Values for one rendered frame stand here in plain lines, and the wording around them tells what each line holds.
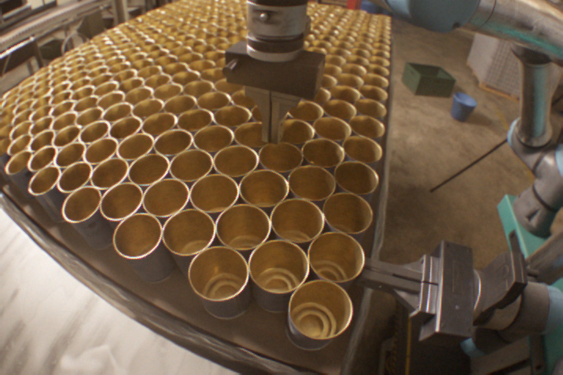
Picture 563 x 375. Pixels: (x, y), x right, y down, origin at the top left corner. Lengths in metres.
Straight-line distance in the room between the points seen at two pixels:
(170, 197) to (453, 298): 0.42
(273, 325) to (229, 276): 0.09
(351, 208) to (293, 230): 0.10
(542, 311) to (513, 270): 0.12
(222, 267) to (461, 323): 0.31
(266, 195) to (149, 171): 0.20
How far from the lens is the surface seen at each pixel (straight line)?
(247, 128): 0.51
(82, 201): 0.50
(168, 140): 0.53
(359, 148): 0.52
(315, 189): 0.47
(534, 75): 0.70
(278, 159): 0.49
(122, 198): 0.47
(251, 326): 0.39
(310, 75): 0.37
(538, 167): 0.88
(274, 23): 0.35
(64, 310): 0.49
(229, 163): 0.48
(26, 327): 0.53
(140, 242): 0.45
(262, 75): 0.39
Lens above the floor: 1.46
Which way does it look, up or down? 42 degrees down
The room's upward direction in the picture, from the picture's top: 4 degrees clockwise
